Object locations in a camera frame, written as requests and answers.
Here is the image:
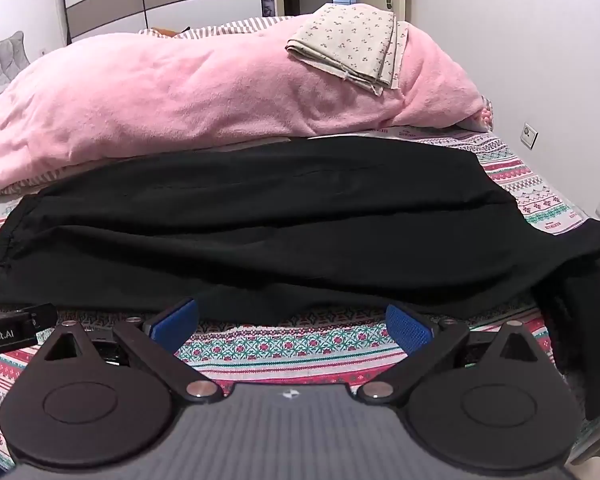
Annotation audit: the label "striped pillow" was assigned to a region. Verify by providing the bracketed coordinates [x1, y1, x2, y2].
[139, 15, 297, 41]

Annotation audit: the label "pink fleece blanket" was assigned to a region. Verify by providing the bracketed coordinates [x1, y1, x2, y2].
[0, 19, 492, 195]

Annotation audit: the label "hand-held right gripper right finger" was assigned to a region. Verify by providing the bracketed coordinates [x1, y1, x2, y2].
[357, 302, 552, 406]

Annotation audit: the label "folded beige floral cloth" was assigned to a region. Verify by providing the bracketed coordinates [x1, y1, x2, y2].
[285, 3, 411, 97]

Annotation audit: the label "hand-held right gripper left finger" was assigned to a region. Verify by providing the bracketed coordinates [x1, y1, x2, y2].
[30, 297, 226, 404]

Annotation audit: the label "patterned red green bed sheet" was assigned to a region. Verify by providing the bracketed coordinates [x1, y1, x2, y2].
[0, 124, 595, 472]

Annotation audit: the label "black pants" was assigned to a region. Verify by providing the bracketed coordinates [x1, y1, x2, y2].
[0, 135, 600, 421]

